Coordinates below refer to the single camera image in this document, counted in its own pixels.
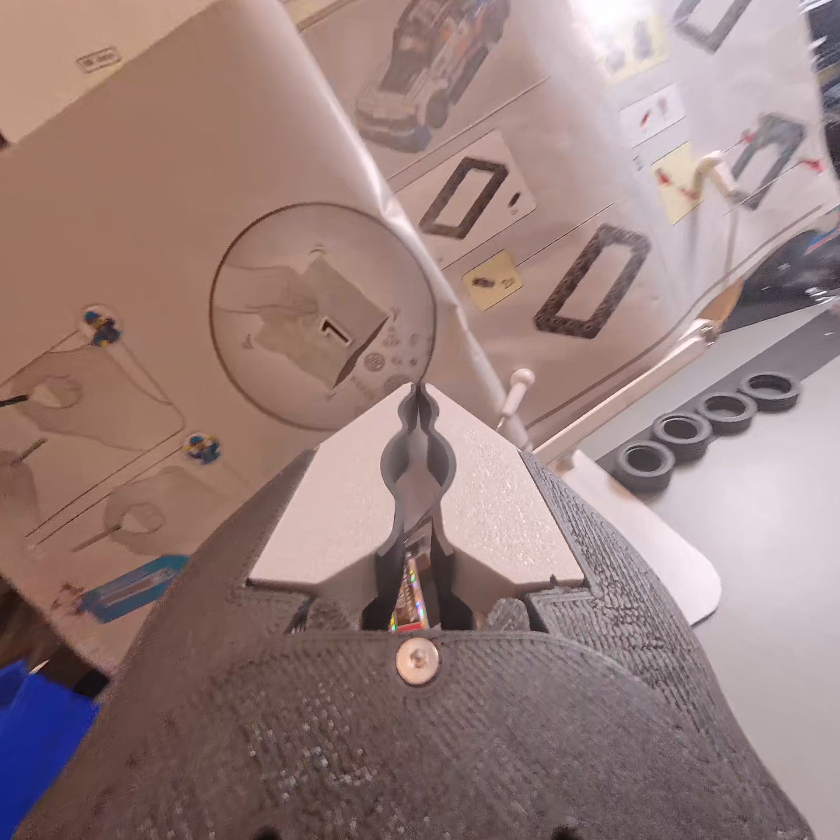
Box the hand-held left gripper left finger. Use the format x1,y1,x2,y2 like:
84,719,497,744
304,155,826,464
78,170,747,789
247,384,421,627

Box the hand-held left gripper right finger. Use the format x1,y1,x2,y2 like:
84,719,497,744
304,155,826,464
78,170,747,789
419,384,588,623

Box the lego instruction booklet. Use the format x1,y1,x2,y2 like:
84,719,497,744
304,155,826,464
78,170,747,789
0,0,828,677

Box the lego set box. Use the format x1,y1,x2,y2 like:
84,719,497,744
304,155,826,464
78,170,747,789
722,0,840,332

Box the holographic sticker sheet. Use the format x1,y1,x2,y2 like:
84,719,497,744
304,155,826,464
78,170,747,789
390,538,432,634

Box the white book stand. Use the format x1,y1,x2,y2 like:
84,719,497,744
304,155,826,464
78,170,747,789
495,147,749,624

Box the blue plastic bin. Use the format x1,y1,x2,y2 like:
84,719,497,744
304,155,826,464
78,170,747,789
0,659,101,837

